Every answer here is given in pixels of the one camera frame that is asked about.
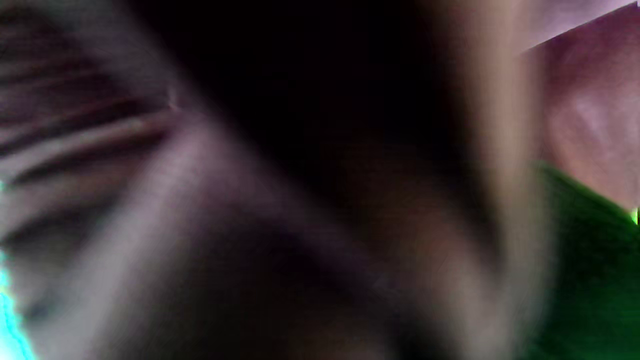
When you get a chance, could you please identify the maroon shorts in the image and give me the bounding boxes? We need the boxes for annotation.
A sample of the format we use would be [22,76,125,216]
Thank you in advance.
[0,0,451,360]

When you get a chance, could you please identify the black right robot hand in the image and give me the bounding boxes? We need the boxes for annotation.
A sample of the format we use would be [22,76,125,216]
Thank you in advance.
[525,160,640,360]

